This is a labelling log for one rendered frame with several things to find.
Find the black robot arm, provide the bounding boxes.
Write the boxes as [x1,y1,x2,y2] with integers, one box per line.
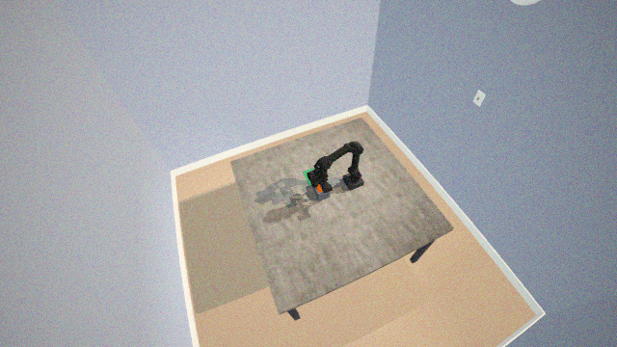
[307,141,363,188]

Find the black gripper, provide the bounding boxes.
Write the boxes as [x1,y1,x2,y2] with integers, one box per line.
[319,174,333,193]

